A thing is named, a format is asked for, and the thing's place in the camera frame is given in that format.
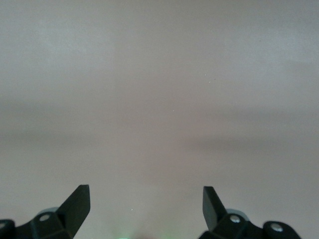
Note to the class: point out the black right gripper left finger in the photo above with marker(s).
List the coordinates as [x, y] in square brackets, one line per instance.
[72, 214]

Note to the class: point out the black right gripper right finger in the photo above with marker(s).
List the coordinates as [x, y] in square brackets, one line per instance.
[211, 211]

